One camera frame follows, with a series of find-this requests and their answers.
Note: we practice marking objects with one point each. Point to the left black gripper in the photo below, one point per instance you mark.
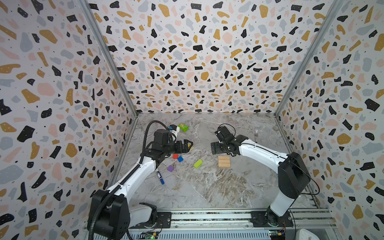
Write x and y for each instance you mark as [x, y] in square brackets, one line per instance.
[185, 150]

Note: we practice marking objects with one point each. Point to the lime green block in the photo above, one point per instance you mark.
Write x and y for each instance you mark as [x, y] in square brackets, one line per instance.
[198, 163]

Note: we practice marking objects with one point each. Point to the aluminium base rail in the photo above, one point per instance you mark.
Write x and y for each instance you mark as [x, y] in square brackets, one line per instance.
[235, 224]

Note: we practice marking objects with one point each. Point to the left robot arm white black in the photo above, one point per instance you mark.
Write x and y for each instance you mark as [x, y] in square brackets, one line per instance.
[110, 215]

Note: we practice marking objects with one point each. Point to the green snack packet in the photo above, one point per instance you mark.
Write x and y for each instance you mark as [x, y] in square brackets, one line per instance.
[183, 127]

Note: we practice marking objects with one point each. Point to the white object bottom right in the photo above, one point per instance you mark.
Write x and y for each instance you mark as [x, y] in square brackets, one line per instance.
[304, 234]

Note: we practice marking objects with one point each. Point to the blue marker pen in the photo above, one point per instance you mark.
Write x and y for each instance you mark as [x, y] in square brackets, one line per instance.
[160, 177]

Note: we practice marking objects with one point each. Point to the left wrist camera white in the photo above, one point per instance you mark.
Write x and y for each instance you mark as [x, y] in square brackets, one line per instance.
[174, 130]

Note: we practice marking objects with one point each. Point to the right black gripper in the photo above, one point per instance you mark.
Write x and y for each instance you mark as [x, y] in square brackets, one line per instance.
[220, 146]

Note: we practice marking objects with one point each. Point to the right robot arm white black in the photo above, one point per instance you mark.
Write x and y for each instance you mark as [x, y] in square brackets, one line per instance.
[293, 176]

